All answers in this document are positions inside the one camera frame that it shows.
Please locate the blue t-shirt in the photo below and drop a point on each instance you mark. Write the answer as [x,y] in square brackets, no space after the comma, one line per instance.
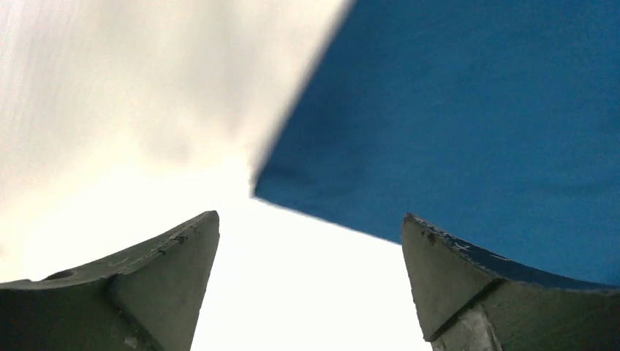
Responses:
[497,121]

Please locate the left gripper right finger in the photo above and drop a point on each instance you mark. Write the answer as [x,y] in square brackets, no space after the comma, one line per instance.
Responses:
[468,298]

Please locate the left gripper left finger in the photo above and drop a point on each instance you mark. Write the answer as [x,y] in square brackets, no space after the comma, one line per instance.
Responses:
[145,297]

